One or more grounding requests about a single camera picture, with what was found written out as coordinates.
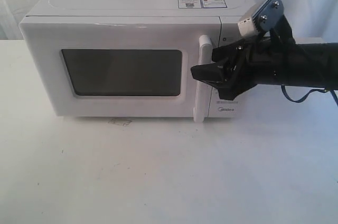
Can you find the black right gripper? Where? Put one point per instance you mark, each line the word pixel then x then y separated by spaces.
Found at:
pixel 233 72

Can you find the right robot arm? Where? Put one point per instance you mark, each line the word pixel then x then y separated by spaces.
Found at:
pixel 275 60

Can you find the warning label sticker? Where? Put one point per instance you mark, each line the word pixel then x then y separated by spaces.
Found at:
pixel 201 4

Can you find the clear tape patch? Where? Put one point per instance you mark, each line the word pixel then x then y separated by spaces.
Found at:
pixel 120 122

